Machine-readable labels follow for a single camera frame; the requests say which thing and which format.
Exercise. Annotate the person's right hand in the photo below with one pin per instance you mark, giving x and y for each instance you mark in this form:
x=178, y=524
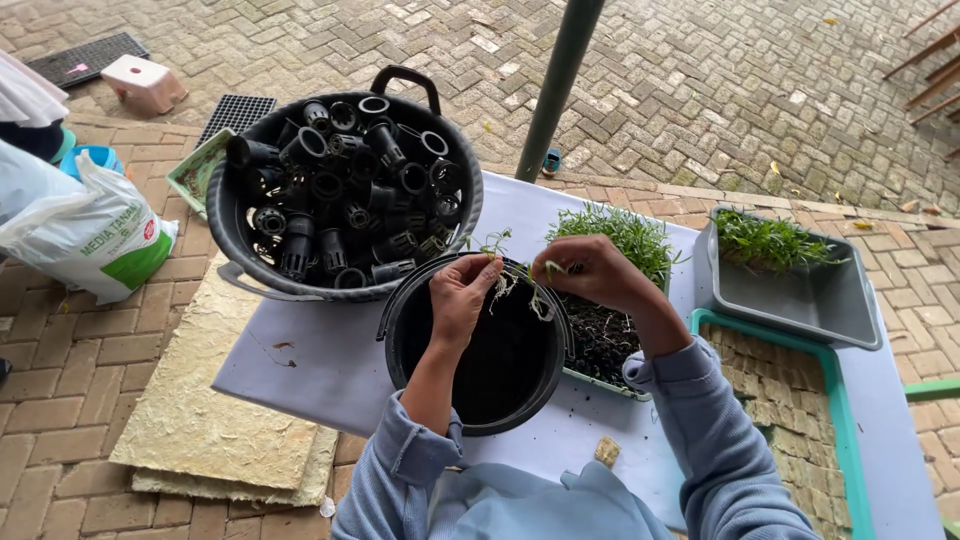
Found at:
x=600, y=270

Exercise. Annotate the person's left hand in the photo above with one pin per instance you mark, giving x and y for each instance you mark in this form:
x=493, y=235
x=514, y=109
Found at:
x=457, y=300

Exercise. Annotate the person's left fingers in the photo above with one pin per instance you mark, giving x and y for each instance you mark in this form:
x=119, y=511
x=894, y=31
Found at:
x=480, y=271

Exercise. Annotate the person's right fingers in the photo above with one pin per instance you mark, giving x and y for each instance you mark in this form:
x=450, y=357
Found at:
x=553, y=271

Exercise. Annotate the green seedling with white roots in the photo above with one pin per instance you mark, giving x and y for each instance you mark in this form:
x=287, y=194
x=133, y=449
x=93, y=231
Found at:
x=538, y=304
x=501, y=289

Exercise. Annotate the patch of green seedlings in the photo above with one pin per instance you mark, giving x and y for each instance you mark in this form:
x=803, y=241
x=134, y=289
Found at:
x=622, y=229

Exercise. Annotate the green tray with soil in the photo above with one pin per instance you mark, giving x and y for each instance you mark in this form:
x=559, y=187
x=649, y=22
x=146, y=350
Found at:
x=600, y=345

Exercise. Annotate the small black bucket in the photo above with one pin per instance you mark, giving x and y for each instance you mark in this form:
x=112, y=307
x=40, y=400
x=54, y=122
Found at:
x=495, y=375

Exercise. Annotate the blue sandal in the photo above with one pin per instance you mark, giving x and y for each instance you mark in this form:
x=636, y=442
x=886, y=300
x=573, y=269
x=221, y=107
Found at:
x=551, y=162

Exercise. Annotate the pile of black net pots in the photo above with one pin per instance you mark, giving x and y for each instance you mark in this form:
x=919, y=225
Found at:
x=352, y=195

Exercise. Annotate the single loose rockwool block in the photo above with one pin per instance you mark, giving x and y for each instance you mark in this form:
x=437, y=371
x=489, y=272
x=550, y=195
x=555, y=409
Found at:
x=607, y=451

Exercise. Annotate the green metal pole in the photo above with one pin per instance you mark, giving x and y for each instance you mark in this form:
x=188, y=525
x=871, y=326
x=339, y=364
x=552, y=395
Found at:
x=559, y=82

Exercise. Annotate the clump of green seedlings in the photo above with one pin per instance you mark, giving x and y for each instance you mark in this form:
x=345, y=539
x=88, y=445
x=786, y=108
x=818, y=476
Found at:
x=765, y=241

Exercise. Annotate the person's light blue top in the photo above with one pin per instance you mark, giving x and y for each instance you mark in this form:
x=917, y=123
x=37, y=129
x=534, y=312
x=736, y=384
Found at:
x=540, y=506

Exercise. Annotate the grey plastic tub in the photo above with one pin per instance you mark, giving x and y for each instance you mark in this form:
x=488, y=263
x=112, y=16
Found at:
x=795, y=300

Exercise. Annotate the large black basin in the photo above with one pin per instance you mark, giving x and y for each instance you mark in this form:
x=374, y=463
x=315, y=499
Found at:
x=225, y=225

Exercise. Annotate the yellow rockwool slab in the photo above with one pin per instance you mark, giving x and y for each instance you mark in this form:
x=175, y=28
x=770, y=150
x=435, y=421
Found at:
x=315, y=472
x=202, y=405

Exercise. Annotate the layer of rockwool cubes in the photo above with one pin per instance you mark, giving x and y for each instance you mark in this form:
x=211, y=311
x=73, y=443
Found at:
x=787, y=420

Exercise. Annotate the black seedling tray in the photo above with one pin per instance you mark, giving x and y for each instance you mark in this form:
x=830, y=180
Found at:
x=236, y=116
x=97, y=56

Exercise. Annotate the empty light green tray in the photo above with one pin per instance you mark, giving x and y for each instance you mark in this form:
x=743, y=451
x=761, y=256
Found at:
x=191, y=176

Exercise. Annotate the teal plastic tray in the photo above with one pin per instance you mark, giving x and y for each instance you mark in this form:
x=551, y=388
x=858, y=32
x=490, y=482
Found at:
x=840, y=390

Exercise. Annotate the pink plastic stool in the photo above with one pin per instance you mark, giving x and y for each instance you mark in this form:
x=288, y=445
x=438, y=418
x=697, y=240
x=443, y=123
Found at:
x=142, y=82

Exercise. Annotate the white and green media bag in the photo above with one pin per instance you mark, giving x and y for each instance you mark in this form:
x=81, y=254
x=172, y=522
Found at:
x=90, y=240

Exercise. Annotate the blue plastic pail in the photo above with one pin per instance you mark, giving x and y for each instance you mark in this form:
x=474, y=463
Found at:
x=94, y=159

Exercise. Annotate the wooden furniture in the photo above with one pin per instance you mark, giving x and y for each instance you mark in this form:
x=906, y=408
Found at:
x=934, y=82

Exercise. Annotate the green table frame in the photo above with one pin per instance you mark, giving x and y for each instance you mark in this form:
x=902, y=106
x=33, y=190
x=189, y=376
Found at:
x=934, y=390

